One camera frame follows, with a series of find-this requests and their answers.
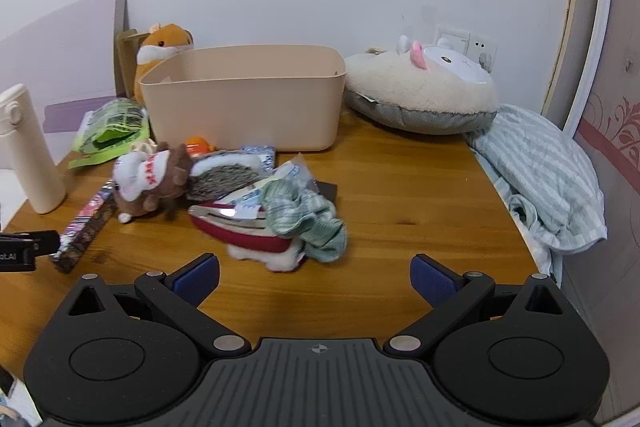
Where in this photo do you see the orange plastic bottle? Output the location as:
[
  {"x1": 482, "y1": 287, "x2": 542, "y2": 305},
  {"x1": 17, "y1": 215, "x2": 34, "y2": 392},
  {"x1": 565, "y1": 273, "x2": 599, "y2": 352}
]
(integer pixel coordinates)
[{"x1": 185, "y1": 136, "x2": 217, "y2": 158}]

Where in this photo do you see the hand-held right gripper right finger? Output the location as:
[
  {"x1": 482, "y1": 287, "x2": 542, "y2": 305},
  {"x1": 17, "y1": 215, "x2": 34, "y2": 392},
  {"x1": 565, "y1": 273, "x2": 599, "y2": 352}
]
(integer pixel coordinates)
[{"x1": 384, "y1": 253, "x2": 583, "y2": 360}]

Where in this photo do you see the beige plastic storage container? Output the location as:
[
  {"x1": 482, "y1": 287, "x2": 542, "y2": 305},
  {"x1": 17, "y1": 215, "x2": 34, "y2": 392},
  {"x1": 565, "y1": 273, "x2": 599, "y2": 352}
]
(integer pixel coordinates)
[{"x1": 139, "y1": 45, "x2": 347, "y2": 152}]

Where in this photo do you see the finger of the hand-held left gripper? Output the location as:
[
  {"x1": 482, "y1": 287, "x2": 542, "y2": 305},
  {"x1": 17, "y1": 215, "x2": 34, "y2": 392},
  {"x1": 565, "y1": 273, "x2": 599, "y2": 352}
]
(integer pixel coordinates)
[{"x1": 0, "y1": 230, "x2": 61, "y2": 257}]

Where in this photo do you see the green snack packet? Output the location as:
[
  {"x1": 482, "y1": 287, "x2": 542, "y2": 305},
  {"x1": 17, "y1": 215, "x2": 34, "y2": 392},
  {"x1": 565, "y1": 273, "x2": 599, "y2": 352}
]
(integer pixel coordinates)
[{"x1": 67, "y1": 98, "x2": 151, "y2": 170}]

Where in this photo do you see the orange hamster plush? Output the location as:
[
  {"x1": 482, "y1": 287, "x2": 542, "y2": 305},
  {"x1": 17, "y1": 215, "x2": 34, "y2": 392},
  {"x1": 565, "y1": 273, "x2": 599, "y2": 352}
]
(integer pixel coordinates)
[{"x1": 134, "y1": 23, "x2": 196, "y2": 100}]

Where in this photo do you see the green striped blanket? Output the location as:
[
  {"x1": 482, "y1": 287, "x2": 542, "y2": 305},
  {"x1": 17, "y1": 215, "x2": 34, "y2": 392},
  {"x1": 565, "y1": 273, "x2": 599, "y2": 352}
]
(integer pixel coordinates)
[{"x1": 462, "y1": 103, "x2": 608, "y2": 278}]

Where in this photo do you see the lilac headboard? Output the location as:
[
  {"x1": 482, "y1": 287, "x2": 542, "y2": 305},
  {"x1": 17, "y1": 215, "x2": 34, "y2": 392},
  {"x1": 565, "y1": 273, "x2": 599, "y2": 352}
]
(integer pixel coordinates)
[{"x1": 0, "y1": 0, "x2": 128, "y2": 172}]

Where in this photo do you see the white thermos bottle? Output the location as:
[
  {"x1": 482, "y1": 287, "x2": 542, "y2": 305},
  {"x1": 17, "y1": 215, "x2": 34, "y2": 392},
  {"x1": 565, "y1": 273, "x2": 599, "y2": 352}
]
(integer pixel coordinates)
[{"x1": 0, "y1": 83, "x2": 67, "y2": 215}]

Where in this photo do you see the patterned long box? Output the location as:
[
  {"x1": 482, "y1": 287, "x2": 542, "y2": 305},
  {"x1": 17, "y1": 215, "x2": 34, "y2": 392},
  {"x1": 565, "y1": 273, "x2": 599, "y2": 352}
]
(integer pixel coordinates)
[{"x1": 49, "y1": 179, "x2": 118, "y2": 274}]

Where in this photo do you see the white wall socket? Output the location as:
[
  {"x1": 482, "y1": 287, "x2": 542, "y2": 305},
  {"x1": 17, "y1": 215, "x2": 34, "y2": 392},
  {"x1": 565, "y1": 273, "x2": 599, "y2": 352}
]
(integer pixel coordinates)
[{"x1": 467, "y1": 32, "x2": 499, "y2": 74}]

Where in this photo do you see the red fleece-lined slipper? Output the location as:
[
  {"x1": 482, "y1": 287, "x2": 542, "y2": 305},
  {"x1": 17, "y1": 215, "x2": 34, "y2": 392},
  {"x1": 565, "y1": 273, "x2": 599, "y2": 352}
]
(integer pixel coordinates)
[{"x1": 189, "y1": 202, "x2": 306, "y2": 274}]

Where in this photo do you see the cream sheep plush cushion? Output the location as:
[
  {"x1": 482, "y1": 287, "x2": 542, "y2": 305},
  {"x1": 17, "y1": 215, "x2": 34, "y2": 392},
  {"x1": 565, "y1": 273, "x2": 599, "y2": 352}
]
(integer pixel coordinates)
[{"x1": 344, "y1": 35, "x2": 501, "y2": 136}]

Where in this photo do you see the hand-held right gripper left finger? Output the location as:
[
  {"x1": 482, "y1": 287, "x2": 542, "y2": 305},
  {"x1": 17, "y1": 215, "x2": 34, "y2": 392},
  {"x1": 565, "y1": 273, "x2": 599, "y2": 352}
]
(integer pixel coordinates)
[{"x1": 50, "y1": 253, "x2": 252, "y2": 360}]

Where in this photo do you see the blue white tissue pack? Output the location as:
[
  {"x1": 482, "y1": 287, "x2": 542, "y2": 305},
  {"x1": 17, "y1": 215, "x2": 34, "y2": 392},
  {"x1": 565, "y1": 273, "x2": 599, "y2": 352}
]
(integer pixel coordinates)
[{"x1": 240, "y1": 145, "x2": 277, "y2": 170}]

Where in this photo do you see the white door frame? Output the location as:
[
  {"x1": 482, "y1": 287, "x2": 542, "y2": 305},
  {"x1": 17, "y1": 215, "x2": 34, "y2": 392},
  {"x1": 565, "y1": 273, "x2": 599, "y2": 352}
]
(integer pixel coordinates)
[{"x1": 540, "y1": 0, "x2": 616, "y2": 142}]

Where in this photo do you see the clear plastic bag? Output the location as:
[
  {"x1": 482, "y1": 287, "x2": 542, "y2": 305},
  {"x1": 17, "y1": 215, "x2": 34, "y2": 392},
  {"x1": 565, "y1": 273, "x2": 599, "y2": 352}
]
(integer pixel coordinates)
[{"x1": 272, "y1": 154, "x2": 317, "y2": 195}]

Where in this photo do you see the green striped cloth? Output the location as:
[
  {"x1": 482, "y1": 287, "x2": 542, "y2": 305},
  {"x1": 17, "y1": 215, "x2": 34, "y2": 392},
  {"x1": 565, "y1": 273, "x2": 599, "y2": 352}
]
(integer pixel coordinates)
[{"x1": 262, "y1": 181, "x2": 348, "y2": 264}]

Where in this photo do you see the white wall switch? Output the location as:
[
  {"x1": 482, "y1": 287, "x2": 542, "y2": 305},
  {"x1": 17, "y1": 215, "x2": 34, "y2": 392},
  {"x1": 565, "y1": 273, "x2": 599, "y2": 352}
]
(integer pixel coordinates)
[{"x1": 434, "y1": 24, "x2": 472, "y2": 54}]

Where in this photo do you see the brown white plush toy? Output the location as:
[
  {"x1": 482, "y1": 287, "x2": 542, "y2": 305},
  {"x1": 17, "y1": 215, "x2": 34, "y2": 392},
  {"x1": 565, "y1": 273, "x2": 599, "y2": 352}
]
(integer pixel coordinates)
[{"x1": 111, "y1": 142, "x2": 193, "y2": 224}]

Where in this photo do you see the grey fleece-lined slipper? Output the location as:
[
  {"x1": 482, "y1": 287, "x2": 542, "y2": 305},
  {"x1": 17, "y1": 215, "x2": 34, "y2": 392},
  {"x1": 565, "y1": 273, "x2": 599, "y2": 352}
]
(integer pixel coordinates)
[{"x1": 187, "y1": 150, "x2": 273, "y2": 202}]

